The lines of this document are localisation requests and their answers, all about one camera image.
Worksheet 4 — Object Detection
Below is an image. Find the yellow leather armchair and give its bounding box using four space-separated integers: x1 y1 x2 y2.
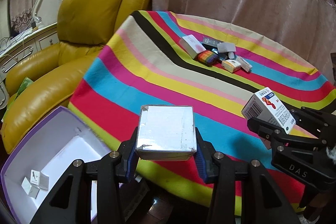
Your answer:
1 0 151 153

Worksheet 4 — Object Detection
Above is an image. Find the colourful striped blanket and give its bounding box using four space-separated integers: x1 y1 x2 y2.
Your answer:
68 11 335 209

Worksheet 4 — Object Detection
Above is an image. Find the white box pink spot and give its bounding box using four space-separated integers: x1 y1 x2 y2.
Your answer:
179 35 206 59

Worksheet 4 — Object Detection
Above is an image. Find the white card box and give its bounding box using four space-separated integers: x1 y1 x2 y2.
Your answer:
217 42 236 53

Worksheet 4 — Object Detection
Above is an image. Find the small white round object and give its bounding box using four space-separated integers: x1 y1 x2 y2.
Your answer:
227 52 235 60

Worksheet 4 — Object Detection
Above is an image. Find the white ornate dresser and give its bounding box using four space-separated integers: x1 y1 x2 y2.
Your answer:
1 22 59 109

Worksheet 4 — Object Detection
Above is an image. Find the rainbow striped block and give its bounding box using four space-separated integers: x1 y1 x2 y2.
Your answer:
197 50 218 67

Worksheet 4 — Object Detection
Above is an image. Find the small white box in bin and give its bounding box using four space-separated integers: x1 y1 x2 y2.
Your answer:
21 169 50 198

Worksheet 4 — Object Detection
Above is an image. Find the dark black rectangular box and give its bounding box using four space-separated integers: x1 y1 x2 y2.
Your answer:
202 37 218 50

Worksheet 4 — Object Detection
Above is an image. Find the white medicine box red logo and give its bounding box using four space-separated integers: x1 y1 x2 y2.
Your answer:
241 87 296 134

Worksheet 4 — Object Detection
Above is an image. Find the green cloth on armchair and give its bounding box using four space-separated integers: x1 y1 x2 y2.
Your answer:
7 77 34 110

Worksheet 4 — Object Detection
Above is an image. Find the white flat packet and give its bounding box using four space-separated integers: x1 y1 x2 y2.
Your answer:
235 56 252 73

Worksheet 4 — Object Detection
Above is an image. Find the orange white medicine box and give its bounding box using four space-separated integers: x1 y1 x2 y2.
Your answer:
222 59 241 73

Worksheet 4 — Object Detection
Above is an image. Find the white ornate mirror frame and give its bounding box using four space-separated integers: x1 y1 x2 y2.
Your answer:
1 0 42 38

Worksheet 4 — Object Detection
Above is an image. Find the silver white square box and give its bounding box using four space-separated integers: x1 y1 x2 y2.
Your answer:
135 105 197 161

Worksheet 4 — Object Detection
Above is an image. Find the purple open storage box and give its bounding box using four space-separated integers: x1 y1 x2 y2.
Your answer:
1 106 110 223

